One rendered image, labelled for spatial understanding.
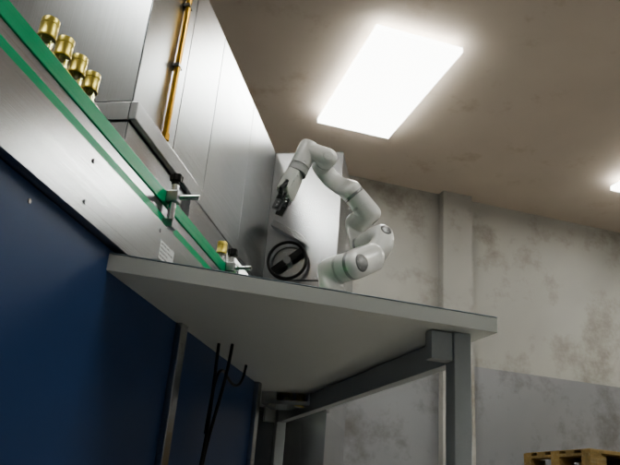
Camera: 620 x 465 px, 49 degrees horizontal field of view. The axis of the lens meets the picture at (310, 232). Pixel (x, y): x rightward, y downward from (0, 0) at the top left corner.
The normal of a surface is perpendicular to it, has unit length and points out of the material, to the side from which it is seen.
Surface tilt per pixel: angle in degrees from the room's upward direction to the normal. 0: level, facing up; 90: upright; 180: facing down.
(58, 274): 90
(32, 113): 90
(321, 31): 180
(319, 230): 90
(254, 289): 90
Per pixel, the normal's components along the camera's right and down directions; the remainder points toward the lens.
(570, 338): 0.29, -0.34
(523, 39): -0.07, 0.92
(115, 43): -0.17, -0.38
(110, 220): 0.98, 0.00
